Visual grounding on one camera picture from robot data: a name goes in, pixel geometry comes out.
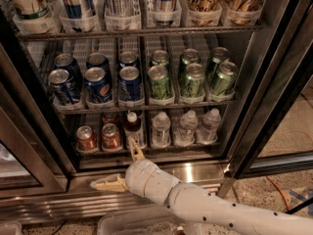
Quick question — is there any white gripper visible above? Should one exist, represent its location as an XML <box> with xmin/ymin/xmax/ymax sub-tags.
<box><xmin>90</xmin><ymin>137</ymin><xmax>180</xmax><ymax>205</ymax></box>

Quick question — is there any red coke can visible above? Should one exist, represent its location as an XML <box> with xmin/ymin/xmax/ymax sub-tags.
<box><xmin>102</xmin><ymin>113</ymin><xmax>119</xmax><ymax>125</ymax></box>
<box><xmin>75</xmin><ymin>125</ymin><xmax>98</xmax><ymax>153</ymax></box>
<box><xmin>101</xmin><ymin>123</ymin><xmax>122</xmax><ymax>151</ymax></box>

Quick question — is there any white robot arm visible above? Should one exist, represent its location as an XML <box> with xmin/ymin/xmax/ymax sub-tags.
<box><xmin>90</xmin><ymin>139</ymin><xmax>313</xmax><ymax>235</ymax></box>

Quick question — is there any blue pepsi can front right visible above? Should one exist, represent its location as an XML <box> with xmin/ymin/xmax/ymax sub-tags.
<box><xmin>118</xmin><ymin>67</ymin><xmax>143</xmax><ymax>102</ymax></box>

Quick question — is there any blue pepsi can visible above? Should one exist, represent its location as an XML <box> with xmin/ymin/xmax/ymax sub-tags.
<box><xmin>48</xmin><ymin>69</ymin><xmax>80</xmax><ymax>106</ymax></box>
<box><xmin>118</xmin><ymin>51</ymin><xmax>140</xmax><ymax>69</ymax></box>
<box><xmin>86</xmin><ymin>52</ymin><xmax>111</xmax><ymax>71</ymax></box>
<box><xmin>84</xmin><ymin>68</ymin><xmax>112</xmax><ymax>104</ymax></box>
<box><xmin>118</xmin><ymin>67</ymin><xmax>143</xmax><ymax>102</ymax></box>
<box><xmin>54</xmin><ymin>53</ymin><xmax>83</xmax><ymax>88</ymax></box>

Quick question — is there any green soda can front left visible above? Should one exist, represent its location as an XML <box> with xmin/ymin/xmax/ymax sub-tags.
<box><xmin>148</xmin><ymin>66</ymin><xmax>172</xmax><ymax>100</ymax></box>

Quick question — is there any green soda can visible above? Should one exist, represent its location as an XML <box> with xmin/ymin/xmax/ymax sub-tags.
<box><xmin>148</xmin><ymin>66</ymin><xmax>172</xmax><ymax>100</ymax></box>
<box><xmin>179</xmin><ymin>48</ymin><xmax>201</xmax><ymax>72</ymax></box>
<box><xmin>210</xmin><ymin>61</ymin><xmax>238</xmax><ymax>96</ymax></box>
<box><xmin>180</xmin><ymin>63</ymin><xmax>205</xmax><ymax>98</ymax></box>
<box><xmin>206</xmin><ymin>47</ymin><xmax>230</xmax><ymax>83</ymax></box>
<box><xmin>150</xmin><ymin>50</ymin><xmax>170</xmax><ymax>69</ymax></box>

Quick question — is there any fridge glass door left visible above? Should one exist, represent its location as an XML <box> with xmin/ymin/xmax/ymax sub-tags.
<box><xmin>0</xmin><ymin>45</ymin><xmax>67</xmax><ymax>200</ymax></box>

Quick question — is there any fridge glass door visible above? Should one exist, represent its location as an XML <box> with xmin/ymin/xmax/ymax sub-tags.
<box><xmin>0</xmin><ymin>45</ymin><xmax>67</xmax><ymax>200</ymax></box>
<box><xmin>230</xmin><ymin>0</ymin><xmax>313</xmax><ymax>179</ymax></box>

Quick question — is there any blue pepsi can front middle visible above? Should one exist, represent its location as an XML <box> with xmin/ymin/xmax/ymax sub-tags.
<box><xmin>84</xmin><ymin>68</ymin><xmax>112</xmax><ymax>104</ymax></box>

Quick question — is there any blue pepsi can front left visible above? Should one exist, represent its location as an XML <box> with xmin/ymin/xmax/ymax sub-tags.
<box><xmin>48</xmin><ymin>69</ymin><xmax>80</xmax><ymax>106</ymax></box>

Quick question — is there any green soda can front middle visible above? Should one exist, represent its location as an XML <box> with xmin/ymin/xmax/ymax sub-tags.
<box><xmin>180</xmin><ymin>63</ymin><xmax>205</xmax><ymax>98</ymax></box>

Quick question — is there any blue pepsi can rear right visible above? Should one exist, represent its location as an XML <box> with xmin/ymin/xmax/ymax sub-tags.
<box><xmin>118</xmin><ymin>51</ymin><xmax>140</xmax><ymax>69</ymax></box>

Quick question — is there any blue pepsi can rear middle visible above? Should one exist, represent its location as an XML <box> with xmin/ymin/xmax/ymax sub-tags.
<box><xmin>86</xmin><ymin>52</ymin><xmax>111</xmax><ymax>71</ymax></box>

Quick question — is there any green soda can rear left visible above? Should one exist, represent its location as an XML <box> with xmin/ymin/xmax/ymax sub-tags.
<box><xmin>150</xmin><ymin>50</ymin><xmax>170</xmax><ymax>69</ymax></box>

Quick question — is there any blue pepsi can rear left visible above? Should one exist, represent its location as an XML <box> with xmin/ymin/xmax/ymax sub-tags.
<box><xmin>54</xmin><ymin>53</ymin><xmax>83</xmax><ymax>88</ymax></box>

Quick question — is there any stainless steel fridge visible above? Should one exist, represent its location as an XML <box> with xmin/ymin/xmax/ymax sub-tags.
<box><xmin>0</xmin><ymin>0</ymin><xmax>303</xmax><ymax>224</ymax></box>

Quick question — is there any green soda can rear middle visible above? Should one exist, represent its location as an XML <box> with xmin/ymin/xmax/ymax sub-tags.
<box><xmin>179</xmin><ymin>48</ymin><xmax>201</xmax><ymax>72</ymax></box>

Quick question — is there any green soda can front right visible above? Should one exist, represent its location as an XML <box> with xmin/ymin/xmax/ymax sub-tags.
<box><xmin>210</xmin><ymin>61</ymin><xmax>238</xmax><ymax>96</ymax></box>

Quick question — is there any green soda can rear right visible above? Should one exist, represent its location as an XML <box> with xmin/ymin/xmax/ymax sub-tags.
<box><xmin>206</xmin><ymin>47</ymin><xmax>230</xmax><ymax>83</ymax></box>

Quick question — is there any fridge glass door right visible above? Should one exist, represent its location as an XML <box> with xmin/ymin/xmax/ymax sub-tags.
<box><xmin>230</xmin><ymin>0</ymin><xmax>313</xmax><ymax>179</ymax></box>

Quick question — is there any red bull can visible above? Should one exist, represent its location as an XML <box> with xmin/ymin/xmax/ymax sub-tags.
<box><xmin>154</xmin><ymin>0</ymin><xmax>177</xmax><ymax>25</ymax></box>

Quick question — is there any gold tall can left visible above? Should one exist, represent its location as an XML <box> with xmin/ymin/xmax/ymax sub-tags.
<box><xmin>186</xmin><ymin>0</ymin><xmax>218</xmax><ymax>25</ymax></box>

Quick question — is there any gold tall can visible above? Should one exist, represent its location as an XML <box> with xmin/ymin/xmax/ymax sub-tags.
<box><xmin>220</xmin><ymin>0</ymin><xmax>262</xmax><ymax>26</ymax></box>
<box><xmin>186</xmin><ymin>0</ymin><xmax>218</xmax><ymax>25</ymax></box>

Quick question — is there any white green tall can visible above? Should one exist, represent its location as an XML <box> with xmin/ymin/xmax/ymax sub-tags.
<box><xmin>9</xmin><ymin>0</ymin><xmax>51</xmax><ymax>21</ymax></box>

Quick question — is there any gold tall can right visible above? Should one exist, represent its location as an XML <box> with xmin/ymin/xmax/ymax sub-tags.
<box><xmin>220</xmin><ymin>0</ymin><xmax>262</xmax><ymax>26</ymax></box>

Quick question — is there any brown tea bottle white cap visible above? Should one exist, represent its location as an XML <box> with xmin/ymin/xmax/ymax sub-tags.
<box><xmin>124</xmin><ymin>112</ymin><xmax>146</xmax><ymax>149</ymax></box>

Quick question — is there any clear water bottle left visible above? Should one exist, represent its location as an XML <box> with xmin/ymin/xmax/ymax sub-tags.
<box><xmin>152</xmin><ymin>112</ymin><xmax>171</xmax><ymax>148</ymax></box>

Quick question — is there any clear water bottle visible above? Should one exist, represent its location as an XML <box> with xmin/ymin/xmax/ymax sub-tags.
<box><xmin>152</xmin><ymin>112</ymin><xmax>171</xmax><ymax>148</ymax></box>
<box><xmin>174</xmin><ymin>110</ymin><xmax>198</xmax><ymax>147</ymax></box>
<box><xmin>196</xmin><ymin>108</ymin><xmax>221</xmax><ymax>145</ymax></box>

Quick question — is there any clear plastic bin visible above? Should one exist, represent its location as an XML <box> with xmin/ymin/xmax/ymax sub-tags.
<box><xmin>97</xmin><ymin>207</ymin><xmax>205</xmax><ymax>235</ymax></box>

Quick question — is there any clear water bottle middle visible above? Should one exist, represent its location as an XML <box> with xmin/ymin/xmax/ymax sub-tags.
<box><xmin>174</xmin><ymin>110</ymin><xmax>198</xmax><ymax>147</ymax></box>

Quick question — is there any clear water bottle right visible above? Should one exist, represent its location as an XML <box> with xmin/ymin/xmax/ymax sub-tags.
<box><xmin>196</xmin><ymin>108</ymin><xmax>221</xmax><ymax>145</ymax></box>

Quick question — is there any small clear container corner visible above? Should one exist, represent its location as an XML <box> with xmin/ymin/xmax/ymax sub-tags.
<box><xmin>0</xmin><ymin>222</ymin><xmax>22</xmax><ymax>235</ymax></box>

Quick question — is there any black stand leg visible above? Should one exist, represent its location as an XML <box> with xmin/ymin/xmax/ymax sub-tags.
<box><xmin>286</xmin><ymin>197</ymin><xmax>313</xmax><ymax>214</ymax></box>

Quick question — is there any orange cable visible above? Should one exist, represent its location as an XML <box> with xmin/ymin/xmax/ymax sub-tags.
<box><xmin>265</xmin><ymin>175</ymin><xmax>291</xmax><ymax>212</ymax></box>

